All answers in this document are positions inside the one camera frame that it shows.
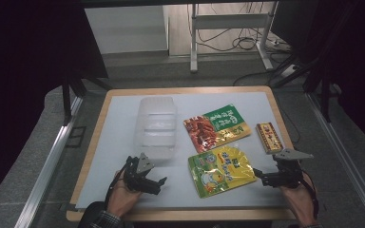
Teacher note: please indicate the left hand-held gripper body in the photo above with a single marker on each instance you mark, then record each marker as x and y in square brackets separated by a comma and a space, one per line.
[135, 176]

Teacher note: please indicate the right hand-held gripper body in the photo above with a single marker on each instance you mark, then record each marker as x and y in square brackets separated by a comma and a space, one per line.
[287, 172]

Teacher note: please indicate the yellow spouted pouch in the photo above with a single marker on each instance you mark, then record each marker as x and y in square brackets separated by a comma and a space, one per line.
[221, 171]

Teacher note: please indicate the clear plastic container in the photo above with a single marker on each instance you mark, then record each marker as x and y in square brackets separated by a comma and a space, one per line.
[156, 126]

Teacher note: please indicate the green and red sauce packet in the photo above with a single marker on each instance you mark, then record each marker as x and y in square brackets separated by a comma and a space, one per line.
[217, 126]

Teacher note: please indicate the person's left hand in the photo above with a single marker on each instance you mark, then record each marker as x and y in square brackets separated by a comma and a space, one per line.
[124, 198]

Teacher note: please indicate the person's right hand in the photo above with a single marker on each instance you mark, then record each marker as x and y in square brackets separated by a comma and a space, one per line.
[297, 198]

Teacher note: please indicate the small gold and red box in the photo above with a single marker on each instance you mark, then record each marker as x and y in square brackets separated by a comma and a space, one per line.
[269, 137]

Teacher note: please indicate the white table mat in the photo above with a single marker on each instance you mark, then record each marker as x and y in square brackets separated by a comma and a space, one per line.
[183, 148]

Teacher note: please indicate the black padded object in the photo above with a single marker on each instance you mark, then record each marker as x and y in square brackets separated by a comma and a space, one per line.
[88, 213]

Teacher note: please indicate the black metal stand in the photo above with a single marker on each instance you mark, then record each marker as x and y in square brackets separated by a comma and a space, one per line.
[71, 91]
[316, 79]

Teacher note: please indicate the white power strip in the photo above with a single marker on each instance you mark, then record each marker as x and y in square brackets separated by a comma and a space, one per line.
[290, 71]

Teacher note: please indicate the dark curtain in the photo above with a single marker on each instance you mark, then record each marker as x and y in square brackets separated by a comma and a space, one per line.
[28, 79]
[355, 63]

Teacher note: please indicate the aluminium rail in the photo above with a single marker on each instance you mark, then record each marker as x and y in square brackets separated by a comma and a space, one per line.
[345, 158]
[49, 161]

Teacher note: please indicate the white metal desk frame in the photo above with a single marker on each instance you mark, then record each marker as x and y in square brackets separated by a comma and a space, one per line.
[231, 22]

